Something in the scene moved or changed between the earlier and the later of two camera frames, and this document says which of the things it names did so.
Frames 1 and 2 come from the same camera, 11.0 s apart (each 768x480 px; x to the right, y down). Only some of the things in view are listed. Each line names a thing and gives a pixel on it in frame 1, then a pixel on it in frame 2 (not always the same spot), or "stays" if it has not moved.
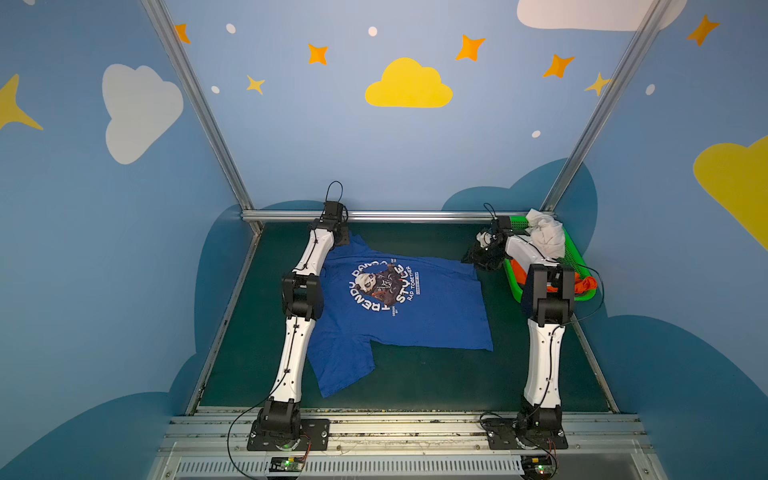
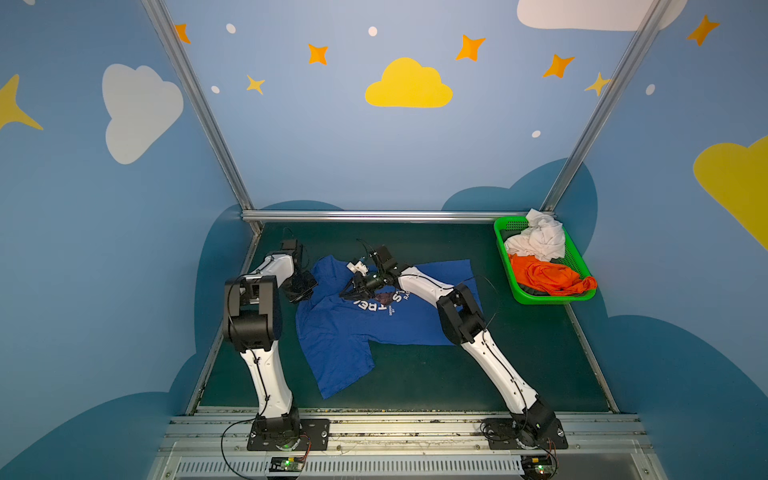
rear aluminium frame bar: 374,215 stays
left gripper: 341,235 -> 303,284
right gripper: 480,253 -> 358,283
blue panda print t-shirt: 368,296 stays
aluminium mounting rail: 404,445 stays
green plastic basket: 571,258 stays
